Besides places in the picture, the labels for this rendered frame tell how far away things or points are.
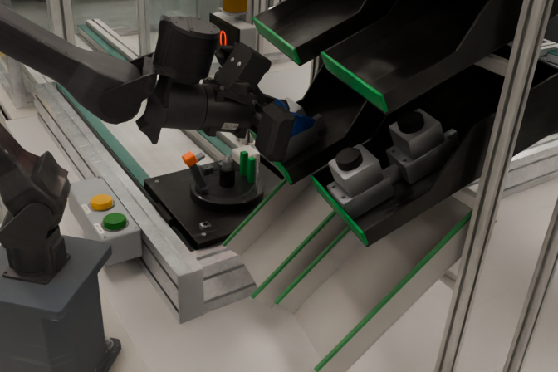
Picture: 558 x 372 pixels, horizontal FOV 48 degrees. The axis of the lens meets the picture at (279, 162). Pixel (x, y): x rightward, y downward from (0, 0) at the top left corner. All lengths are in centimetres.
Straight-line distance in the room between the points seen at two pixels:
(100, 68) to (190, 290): 45
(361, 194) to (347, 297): 19
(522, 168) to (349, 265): 74
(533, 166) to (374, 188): 87
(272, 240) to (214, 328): 19
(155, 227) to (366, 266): 43
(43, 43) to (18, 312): 34
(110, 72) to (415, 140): 35
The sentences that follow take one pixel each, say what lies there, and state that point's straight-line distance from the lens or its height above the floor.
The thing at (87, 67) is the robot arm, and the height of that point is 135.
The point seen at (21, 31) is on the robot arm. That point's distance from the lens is 72.
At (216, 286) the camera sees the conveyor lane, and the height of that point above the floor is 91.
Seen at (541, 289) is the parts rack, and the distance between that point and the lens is 95.
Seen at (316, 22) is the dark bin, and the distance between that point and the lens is 80.
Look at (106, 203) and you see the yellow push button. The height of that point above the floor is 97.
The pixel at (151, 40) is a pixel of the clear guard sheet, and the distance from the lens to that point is 180.
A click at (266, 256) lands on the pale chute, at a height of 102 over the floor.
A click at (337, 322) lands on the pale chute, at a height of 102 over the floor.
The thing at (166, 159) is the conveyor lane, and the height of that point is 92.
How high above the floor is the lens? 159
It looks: 29 degrees down
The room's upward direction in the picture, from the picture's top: 3 degrees clockwise
